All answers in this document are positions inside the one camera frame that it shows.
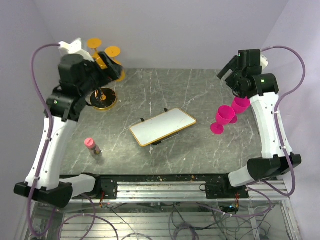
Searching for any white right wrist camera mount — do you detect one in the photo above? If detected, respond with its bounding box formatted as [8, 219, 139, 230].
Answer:
[260, 54, 269, 70]

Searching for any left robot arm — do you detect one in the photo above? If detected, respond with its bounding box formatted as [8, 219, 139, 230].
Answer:
[13, 51, 123, 208]

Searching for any small bottle pink cap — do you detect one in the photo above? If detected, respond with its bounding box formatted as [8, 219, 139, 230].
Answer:
[84, 137, 102, 156]

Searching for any gold wire wine glass rack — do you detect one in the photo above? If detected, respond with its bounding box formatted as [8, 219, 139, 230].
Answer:
[89, 53, 118, 112]

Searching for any cable tangle under table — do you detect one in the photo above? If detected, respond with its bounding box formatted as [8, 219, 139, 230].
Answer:
[57, 197, 276, 240]

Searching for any purple cable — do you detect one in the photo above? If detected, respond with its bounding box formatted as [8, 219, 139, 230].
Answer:
[26, 42, 62, 238]
[246, 45, 307, 198]

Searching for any black wire tablet stand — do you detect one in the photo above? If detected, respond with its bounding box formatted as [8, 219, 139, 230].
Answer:
[140, 107, 179, 146]

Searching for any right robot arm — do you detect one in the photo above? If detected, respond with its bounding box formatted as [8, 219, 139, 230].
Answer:
[210, 49, 302, 198]

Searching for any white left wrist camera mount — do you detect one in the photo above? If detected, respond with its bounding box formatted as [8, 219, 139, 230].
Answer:
[58, 38, 94, 62]

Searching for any white tablet yellow frame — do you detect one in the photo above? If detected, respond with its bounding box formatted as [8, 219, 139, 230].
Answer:
[129, 108, 197, 147]

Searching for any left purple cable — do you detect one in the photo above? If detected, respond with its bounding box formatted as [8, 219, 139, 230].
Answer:
[26, 42, 62, 238]

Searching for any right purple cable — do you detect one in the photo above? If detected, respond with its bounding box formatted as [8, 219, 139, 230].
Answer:
[246, 45, 307, 198]

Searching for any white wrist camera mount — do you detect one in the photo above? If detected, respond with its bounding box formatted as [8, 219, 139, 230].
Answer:
[58, 38, 94, 62]
[260, 54, 269, 70]

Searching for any yellow wine glass rear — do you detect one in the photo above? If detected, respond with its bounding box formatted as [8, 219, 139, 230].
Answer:
[86, 37, 102, 59]

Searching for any yellow wine glass front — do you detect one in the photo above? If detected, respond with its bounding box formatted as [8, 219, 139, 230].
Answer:
[104, 46, 126, 82]

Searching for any aluminium mounting rail frame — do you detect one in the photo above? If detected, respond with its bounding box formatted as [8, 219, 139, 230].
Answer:
[17, 174, 302, 240]

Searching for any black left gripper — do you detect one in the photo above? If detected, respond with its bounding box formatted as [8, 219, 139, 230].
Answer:
[79, 50, 123, 97]

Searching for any pink wine glass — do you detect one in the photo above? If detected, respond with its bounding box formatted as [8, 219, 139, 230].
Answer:
[230, 97, 251, 124]
[210, 105, 236, 135]

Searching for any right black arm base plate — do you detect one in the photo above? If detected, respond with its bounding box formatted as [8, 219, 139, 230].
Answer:
[199, 182, 249, 199]

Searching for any yellow wine glass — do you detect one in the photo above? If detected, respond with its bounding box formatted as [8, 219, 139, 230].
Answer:
[86, 37, 102, 59]
[104, 46, 126, 82]

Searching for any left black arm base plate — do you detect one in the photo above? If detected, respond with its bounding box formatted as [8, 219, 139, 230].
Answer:
[94, 177, 118, 200]

